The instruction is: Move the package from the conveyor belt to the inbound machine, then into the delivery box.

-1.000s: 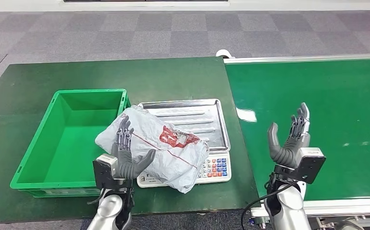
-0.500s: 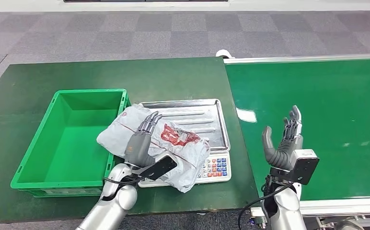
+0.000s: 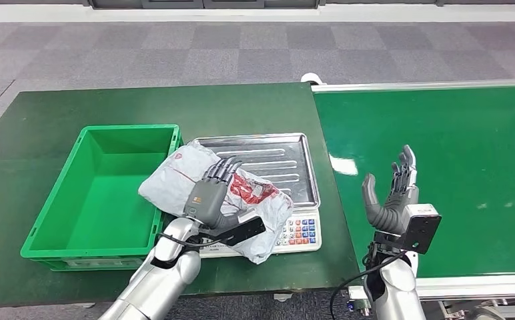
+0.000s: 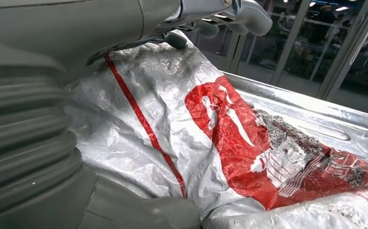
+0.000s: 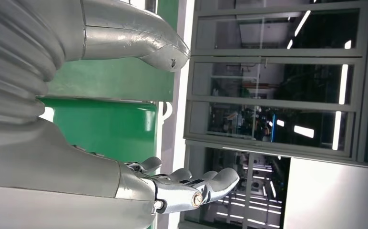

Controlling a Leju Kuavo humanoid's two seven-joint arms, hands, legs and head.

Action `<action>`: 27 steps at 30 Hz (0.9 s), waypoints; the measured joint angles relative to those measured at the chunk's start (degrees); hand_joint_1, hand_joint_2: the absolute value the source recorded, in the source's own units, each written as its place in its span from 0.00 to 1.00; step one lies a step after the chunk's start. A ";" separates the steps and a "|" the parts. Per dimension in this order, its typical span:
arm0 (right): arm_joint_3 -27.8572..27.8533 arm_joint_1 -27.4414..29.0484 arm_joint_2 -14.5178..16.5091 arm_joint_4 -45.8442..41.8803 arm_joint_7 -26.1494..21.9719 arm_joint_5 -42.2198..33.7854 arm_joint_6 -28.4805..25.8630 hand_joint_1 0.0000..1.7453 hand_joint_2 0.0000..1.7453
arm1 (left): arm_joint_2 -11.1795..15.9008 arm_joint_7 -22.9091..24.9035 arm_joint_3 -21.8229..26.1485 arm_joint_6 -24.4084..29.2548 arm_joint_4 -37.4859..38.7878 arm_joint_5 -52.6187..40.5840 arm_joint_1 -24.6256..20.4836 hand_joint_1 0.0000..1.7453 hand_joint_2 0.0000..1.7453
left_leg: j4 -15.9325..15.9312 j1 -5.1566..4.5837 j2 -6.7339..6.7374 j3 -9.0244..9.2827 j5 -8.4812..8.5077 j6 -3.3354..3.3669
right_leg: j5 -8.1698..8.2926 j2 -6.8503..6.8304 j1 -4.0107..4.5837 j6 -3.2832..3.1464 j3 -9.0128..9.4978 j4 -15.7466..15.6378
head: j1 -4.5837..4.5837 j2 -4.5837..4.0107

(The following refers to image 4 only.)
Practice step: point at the grey metal partition post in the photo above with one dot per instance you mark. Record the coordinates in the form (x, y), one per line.
(289, 44)
(234, 52)
(348, 50)

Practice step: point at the white scale with steel tray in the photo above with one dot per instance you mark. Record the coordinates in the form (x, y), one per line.
(297, 104)

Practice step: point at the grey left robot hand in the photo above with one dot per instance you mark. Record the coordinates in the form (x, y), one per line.
(76, 28)

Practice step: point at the grey package with red print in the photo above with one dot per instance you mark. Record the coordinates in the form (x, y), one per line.
(171, 110)

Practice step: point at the person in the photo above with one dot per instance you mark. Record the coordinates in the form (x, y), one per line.
(324, 22)

